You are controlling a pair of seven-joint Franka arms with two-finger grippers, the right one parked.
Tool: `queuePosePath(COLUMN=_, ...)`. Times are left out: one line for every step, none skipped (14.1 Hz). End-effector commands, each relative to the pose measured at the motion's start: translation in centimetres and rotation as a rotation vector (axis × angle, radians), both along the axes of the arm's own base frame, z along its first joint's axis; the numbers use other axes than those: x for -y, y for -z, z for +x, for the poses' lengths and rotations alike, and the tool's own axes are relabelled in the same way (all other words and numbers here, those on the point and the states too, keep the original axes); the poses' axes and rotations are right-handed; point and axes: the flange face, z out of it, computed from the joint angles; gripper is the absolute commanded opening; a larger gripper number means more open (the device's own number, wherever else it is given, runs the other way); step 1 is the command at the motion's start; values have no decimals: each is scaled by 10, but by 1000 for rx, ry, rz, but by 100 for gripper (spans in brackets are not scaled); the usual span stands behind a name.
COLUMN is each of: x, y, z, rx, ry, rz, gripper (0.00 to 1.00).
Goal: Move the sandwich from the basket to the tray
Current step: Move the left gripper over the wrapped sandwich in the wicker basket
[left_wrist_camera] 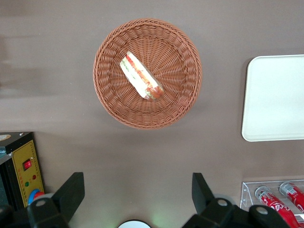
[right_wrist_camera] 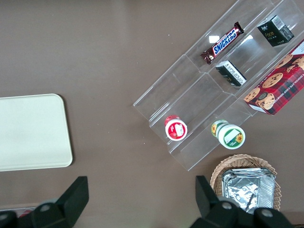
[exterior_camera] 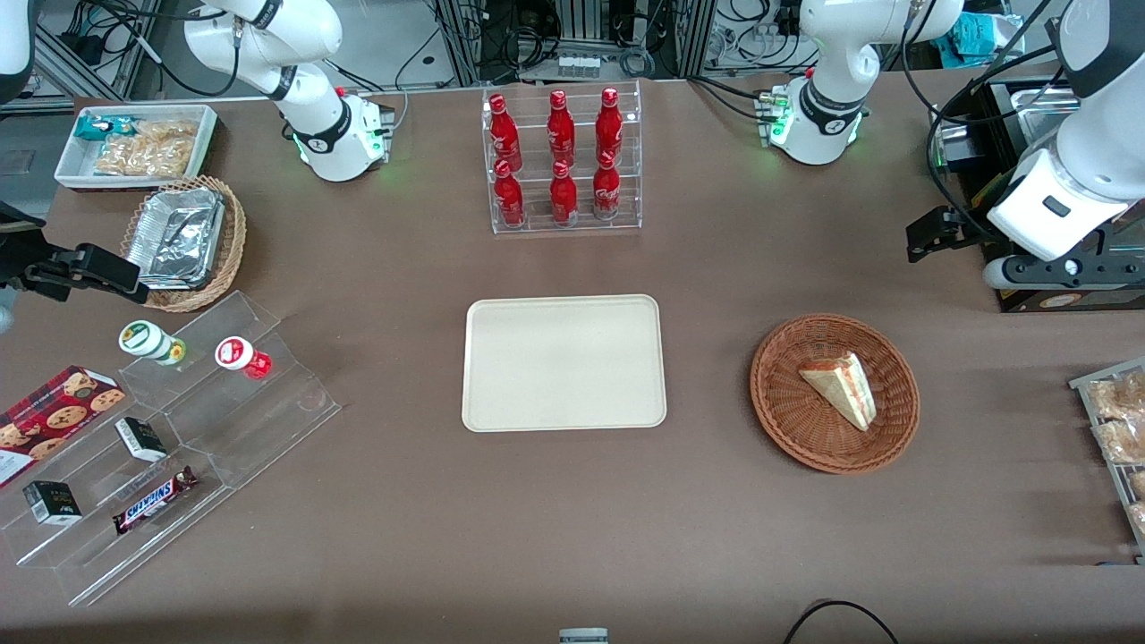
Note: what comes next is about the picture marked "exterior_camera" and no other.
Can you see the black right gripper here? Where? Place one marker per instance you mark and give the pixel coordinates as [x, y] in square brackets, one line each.
[25, 259]

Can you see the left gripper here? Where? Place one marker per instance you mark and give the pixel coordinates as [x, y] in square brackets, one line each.
[964, 227]

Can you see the triangular sandwich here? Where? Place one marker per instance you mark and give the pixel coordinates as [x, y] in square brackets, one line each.
[841, 386]

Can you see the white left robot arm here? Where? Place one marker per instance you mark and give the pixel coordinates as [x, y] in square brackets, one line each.
[827, 107]

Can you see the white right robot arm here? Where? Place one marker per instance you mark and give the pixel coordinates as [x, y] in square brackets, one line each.
[309, 125]

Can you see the aluminium foil tray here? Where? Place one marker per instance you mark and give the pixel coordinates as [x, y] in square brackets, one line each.
[174, 237]

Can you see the light wicker basket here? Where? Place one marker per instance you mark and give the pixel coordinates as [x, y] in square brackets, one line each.
[234, 241]

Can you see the tray of pastries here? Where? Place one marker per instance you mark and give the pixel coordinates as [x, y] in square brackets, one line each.
[1087, 394]

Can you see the brown round wicker basket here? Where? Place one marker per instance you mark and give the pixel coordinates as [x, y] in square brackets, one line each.
[796, 420]

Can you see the beige plastic serving tray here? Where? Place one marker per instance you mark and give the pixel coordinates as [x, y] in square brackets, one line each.
[564, 362]

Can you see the green lid yogurt cup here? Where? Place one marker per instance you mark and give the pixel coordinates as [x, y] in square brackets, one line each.
[145, 339]

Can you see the white rectangular snack bin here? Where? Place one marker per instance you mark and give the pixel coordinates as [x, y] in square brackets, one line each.
[72, 170]

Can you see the black food warmer case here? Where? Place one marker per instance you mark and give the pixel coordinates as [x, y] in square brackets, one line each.
[1038, 300]

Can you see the bag of rice crackers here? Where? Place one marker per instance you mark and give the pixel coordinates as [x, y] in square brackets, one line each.
[148, 154]

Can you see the red plaid cookie box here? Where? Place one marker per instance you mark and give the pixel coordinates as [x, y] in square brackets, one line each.
[54, 416]

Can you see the teal snack packet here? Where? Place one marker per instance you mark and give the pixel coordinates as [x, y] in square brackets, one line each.
[100, 127]

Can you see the red lid yogurt cup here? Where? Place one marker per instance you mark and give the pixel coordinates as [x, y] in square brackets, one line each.
[237, 354]

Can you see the small black box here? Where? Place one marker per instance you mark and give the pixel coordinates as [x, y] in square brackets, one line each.
[140, 438]
[52, 503]

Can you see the clear acrylic stepped display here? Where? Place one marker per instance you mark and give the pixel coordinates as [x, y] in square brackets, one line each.
[268, 420]

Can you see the Snickers chocolate bar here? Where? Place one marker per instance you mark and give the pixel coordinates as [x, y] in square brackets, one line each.
[152, 501]

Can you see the wrapped bread pastry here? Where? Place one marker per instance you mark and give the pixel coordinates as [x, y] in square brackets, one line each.
[1123, 395]
[1125, 440]

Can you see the red cola bottle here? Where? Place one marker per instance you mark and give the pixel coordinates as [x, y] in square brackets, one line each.
[606, 192]
[564, 199]
[561, 130]
[509, 199]
[609, 127]
[505, 134]

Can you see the white power strip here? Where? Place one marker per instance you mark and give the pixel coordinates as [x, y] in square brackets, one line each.
[579, 64]

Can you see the clear acrylic bottle rack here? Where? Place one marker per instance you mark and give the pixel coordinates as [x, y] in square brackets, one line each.
[537, 224]

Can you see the grey device at table edge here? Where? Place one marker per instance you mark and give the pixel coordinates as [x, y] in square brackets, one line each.
[583, 636]

